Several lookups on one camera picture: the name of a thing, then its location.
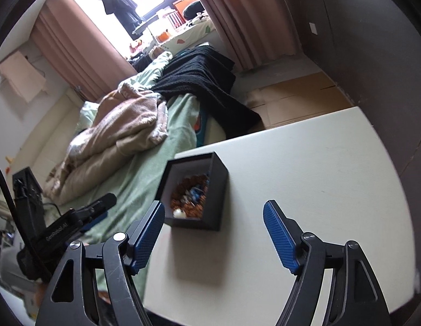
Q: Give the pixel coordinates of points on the pink fluffy blanket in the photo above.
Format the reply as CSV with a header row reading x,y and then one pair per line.
x,y
128,121

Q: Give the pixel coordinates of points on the person's hand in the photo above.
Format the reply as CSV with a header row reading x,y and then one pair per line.
x,y
42,287

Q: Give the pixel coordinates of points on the flattened cardboard sheets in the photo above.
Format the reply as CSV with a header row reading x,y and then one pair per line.
x,y
298,99

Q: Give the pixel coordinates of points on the pink curtain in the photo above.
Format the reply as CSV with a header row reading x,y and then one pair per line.
x,y
87,45

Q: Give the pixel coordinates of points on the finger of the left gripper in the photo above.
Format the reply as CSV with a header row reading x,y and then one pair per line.
x,y
93,222
97,208

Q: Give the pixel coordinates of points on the black knitted blanket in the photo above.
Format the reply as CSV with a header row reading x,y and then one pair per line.
x,y
208,75

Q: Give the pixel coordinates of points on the black jewelry box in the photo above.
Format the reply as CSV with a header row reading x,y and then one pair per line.
x,y
192,190

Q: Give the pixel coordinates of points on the green bed sheet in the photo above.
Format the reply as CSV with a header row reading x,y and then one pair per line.
x,y
135,184

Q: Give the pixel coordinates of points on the dark hanging clothes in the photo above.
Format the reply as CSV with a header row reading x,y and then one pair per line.
x,y
125,12

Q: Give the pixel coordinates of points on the white wall switch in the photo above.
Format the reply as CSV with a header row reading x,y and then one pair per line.
x,y
313,28

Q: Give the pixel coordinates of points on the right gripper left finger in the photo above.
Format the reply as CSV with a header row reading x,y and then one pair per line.
x,y
72,294

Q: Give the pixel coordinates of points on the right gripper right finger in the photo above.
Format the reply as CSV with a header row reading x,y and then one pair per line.
x,y
355,297

